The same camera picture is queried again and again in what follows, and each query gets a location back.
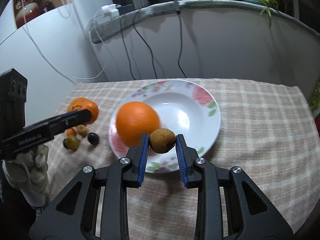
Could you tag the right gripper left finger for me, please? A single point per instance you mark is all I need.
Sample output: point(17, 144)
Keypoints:
point(93, 205)

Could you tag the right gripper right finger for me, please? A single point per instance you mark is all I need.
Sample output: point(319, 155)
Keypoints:
point(229, 205)

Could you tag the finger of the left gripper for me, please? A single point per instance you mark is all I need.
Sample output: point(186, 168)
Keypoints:
point(58, 124)

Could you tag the tiny orange kumquat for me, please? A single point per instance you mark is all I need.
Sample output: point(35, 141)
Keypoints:
point(71, 131)

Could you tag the dark plum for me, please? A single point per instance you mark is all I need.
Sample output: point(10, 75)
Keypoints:
point(93, 138)
point(64, 144)

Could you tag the smooth oval orange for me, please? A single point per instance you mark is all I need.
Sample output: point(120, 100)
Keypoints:
point(134, 119)

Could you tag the left gloved hand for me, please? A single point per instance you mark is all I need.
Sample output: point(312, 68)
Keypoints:
point(28, 174)

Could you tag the green-brown plum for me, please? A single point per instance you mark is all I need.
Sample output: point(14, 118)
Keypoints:
point(72, 142)

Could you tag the small brown kiwi back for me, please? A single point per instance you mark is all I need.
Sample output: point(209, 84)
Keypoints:
point(82, 130)

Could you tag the large rough orange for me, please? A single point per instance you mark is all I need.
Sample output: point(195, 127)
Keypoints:
point(81, 103)

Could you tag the pink checkered tablecloth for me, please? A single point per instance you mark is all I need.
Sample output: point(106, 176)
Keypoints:
point(266, 129)

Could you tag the grey sill mat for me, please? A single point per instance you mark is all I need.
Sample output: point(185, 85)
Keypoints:
point(102, 32)

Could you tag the white power adapter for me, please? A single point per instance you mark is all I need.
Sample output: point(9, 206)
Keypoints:
point(111, 11)

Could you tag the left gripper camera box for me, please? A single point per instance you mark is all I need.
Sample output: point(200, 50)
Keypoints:
point(13, 98)

